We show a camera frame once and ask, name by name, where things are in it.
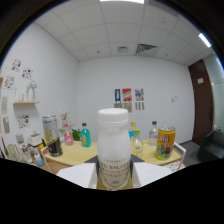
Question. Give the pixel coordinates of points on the pink bottle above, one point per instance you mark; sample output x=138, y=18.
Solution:
x=68, y=137

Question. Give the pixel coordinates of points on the yellow drink can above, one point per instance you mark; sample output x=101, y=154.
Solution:
x=165, y=143

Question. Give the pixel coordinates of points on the black chair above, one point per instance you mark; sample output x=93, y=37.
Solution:
x=211, y=145

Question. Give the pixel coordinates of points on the teal bottle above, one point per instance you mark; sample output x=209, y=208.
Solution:
x=85, y=137

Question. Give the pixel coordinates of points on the brown door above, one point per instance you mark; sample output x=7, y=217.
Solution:
x=201, y=103

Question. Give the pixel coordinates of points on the blue poster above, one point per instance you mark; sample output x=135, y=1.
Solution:
x=117, y=95

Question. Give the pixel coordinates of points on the multicolour poster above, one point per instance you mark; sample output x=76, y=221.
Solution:
x=139, y=94

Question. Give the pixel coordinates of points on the white milk bottle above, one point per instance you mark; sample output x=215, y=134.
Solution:
x=114, y=146

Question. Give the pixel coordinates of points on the red poster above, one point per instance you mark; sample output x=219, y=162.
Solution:
x=127, y=95

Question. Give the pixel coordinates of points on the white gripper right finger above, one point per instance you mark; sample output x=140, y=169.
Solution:
x=151, y=173

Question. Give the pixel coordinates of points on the pale blue jar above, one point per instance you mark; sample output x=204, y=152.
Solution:
x=39, y=160

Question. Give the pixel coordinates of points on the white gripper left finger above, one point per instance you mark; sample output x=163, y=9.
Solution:
x=78, y=175

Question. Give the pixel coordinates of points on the clear bottle blue cap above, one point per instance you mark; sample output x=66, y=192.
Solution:
x=153, y=135

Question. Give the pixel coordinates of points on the white wooden two-tier rack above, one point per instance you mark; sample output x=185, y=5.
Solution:
x=75, y=153

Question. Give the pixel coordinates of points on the small light blue bottle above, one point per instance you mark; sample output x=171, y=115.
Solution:
x=132, y=133

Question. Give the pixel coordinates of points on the wooden wall shelf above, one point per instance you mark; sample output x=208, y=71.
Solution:
x=26, y=103

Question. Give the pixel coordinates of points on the green potted plant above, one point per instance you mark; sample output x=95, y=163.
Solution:
x=76, y=134

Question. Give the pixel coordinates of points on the black and silver can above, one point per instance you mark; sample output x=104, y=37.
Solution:
x=52, y=136

